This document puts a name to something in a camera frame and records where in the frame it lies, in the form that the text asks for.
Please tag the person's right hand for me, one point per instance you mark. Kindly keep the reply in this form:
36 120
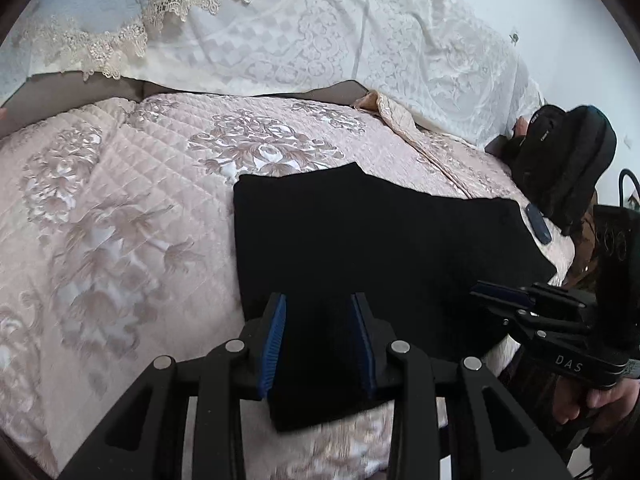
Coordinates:
605 400

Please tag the blue-grey lace-trimmed cloth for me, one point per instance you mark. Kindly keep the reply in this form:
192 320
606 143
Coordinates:
85 5

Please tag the white lace sofa cover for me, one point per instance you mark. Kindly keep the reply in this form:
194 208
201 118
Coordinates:
350 30

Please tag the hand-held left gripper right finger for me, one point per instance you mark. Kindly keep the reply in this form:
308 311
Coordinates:
365 347

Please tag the black pants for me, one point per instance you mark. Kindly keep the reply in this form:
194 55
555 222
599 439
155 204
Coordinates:
380 245

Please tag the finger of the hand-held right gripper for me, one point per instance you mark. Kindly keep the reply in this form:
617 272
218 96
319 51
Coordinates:
500 294
560 299

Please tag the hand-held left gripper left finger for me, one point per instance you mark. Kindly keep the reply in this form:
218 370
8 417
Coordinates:
272 347

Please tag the black backpack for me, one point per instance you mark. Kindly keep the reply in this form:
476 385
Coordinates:
565 160

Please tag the pink quilted floral bedspread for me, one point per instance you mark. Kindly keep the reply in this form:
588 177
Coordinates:
140 210

